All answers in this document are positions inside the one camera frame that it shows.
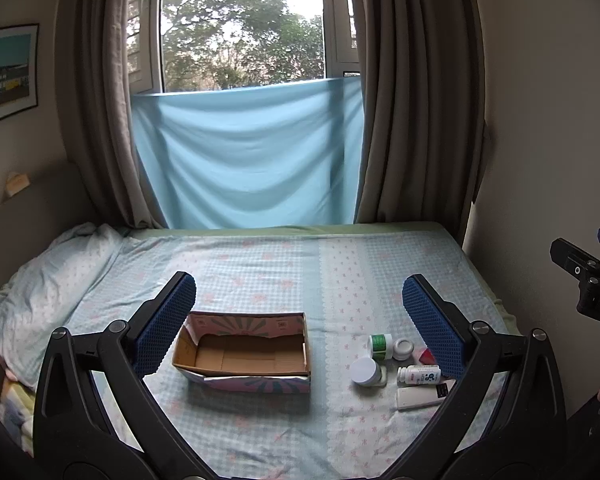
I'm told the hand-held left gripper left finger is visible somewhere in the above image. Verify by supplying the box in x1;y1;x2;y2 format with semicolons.
32;271;216;480

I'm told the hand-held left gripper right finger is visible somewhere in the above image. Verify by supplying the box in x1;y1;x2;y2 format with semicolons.
380;273;567;480

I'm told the white remote control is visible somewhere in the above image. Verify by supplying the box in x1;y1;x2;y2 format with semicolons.
395;381;457;412

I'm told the patterned cardboard box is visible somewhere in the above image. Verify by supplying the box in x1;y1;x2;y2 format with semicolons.
172;310;314;395

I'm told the person's right forearm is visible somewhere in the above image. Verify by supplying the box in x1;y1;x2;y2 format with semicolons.
566;389;600;480

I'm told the white bottle with blue print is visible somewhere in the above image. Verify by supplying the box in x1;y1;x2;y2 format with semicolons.
397;364;442;386

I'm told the white bottle with green label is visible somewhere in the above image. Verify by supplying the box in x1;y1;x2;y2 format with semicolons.
368;333;395;361

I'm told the white jar with round lid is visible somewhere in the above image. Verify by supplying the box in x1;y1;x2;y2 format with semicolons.
350;356;387;389

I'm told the light floral quilt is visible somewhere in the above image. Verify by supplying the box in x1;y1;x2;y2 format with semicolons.
0;222;148;392

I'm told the bed with checkered floral sheet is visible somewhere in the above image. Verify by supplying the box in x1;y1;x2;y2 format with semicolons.
0;220;522;480

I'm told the green under sheet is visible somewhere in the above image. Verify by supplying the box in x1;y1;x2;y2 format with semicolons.
127;220;462;242

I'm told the folded yellow cloth stack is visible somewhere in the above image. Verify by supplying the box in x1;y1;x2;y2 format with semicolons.
0;374;37;457

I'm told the beige headboard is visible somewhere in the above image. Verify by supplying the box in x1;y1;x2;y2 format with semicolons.
0;160;148;311

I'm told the hanging light blue cloth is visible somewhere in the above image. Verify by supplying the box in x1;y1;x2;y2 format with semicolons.
129;74;366;231

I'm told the small beige object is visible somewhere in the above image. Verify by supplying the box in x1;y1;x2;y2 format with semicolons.
5;171;31;197

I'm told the grey-brown curtain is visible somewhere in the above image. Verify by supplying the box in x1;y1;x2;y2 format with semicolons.
346;0;492;242
54;0;170;232

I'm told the white-framed window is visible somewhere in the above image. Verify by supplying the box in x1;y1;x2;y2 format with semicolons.
126;0;362;97

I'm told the tree outside window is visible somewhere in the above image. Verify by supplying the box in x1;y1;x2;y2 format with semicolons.
162;0;327;93

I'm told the framed wall picture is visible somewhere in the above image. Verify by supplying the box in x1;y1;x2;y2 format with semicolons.
0;23;40;131

